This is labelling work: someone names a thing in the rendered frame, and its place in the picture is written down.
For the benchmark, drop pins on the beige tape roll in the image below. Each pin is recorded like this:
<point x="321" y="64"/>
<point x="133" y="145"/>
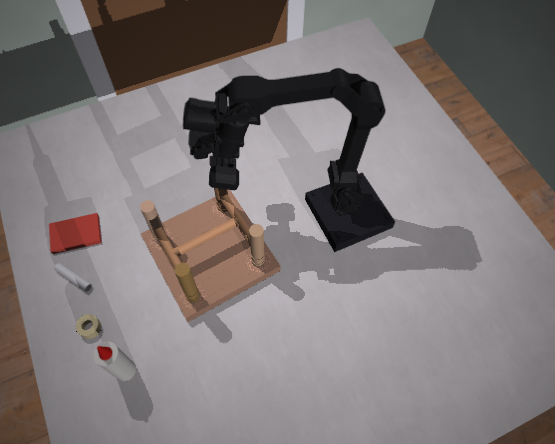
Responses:
<point x="93" y="331"/>

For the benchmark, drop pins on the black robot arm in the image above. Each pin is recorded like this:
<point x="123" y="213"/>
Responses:
<point x="252" y="96"/>

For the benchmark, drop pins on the white glue bottle with red cap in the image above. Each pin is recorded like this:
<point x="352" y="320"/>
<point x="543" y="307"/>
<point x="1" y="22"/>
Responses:
<point x="115" y="361"/>

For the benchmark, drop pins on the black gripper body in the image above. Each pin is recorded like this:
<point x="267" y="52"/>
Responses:
<point x="223" y="175"/>

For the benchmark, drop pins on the flat red rectangular block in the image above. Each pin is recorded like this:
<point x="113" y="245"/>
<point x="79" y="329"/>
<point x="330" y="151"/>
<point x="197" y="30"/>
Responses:
<point x="74" y="233"/>

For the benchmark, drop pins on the brown wooden stool legs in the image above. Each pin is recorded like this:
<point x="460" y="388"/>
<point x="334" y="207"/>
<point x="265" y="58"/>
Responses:
<point x="254" y="236"/>

